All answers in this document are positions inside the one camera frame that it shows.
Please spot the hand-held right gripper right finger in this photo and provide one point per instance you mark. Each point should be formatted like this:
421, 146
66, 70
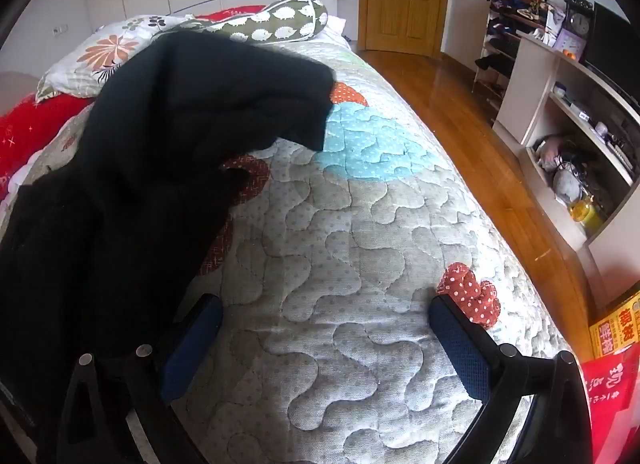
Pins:
460, 349

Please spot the yellow printed box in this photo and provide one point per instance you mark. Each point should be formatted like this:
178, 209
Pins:
615, 329

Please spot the black television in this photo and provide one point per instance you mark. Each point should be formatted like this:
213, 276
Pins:
607, 43

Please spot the black pants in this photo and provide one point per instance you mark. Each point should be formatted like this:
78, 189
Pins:
175, 118

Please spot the red cushion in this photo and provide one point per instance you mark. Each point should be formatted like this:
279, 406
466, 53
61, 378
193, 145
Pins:
235, 11

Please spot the black ornate clock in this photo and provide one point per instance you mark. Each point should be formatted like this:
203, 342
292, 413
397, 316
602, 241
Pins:
580, 22

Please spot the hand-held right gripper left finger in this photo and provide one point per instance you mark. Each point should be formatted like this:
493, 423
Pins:
192, 349

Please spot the shoe rack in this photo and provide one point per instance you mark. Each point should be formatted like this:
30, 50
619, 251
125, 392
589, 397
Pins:
500, 43

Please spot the patchwork quilt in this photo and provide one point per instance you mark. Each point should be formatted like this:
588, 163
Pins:
350, 244

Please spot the green patterned pillow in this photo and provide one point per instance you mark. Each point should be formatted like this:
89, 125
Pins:
280, 18

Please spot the red bag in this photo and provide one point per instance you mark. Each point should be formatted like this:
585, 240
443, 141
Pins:
610, 384

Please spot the grey plush toy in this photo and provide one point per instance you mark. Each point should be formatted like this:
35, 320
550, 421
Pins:
567, 186

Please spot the floral pillow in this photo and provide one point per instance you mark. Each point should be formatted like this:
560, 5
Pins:
95, 56

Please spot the wooden door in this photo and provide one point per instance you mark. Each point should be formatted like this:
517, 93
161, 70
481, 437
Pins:
400, 3

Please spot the red printed blanket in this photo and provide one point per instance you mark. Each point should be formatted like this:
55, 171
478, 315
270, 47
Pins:
30, 133

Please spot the yellow bottle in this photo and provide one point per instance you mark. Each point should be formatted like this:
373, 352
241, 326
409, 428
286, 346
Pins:
585, 214

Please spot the purple box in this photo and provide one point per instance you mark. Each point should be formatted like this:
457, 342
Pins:
567, 41

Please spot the beige shelf unit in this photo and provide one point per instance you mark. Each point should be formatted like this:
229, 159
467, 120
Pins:
530, 83

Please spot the beige headboard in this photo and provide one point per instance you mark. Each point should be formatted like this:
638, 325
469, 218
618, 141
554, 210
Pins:
15, 93

